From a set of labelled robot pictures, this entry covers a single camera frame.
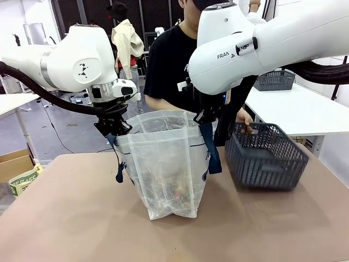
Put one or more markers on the brown cardboard box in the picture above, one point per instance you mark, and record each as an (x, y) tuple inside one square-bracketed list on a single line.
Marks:
[(13, 163)]

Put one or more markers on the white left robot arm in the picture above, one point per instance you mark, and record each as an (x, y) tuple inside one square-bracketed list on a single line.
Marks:
[(76, 62)]

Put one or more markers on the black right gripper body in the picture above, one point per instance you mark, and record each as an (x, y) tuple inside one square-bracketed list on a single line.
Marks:
[(214, 107)]

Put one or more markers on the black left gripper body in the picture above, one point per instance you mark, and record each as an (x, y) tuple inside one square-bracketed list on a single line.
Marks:
[(113, 125)]

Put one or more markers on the green printed white sack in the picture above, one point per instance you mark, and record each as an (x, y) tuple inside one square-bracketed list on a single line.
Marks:
[(26, 180)]

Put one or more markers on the dark grey mesh shopping basket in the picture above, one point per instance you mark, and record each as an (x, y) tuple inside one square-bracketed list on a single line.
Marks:
[(267, 163)]

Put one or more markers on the cardboard box under table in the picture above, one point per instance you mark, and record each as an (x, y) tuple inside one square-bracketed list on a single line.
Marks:
[(297, 139)]

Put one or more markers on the person in black t-shirt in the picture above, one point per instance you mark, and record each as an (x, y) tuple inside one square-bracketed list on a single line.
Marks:
[(169, 68)]

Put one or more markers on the mannequin with beige jacket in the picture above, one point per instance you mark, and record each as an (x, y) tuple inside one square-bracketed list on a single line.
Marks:
[(126, 46)]

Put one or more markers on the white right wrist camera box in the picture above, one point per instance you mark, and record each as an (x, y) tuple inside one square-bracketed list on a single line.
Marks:
[(182, 86)]

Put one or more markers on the white desk with pole leg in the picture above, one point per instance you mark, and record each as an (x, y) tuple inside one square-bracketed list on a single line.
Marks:
[(13, 103)]

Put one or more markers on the person's left hand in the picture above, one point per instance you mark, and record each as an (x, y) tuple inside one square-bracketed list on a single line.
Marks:
[(245, 117)]

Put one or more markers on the white side table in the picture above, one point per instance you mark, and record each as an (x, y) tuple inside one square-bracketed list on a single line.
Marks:
[(300, 112)]

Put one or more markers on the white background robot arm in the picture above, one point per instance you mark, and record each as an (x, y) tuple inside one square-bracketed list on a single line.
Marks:
[(159, 30)]

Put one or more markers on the grey storage bin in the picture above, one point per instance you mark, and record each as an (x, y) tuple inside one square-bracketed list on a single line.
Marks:
[(79, 98)]

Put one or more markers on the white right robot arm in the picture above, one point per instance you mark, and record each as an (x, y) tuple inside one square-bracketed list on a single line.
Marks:
[(259, 41)]

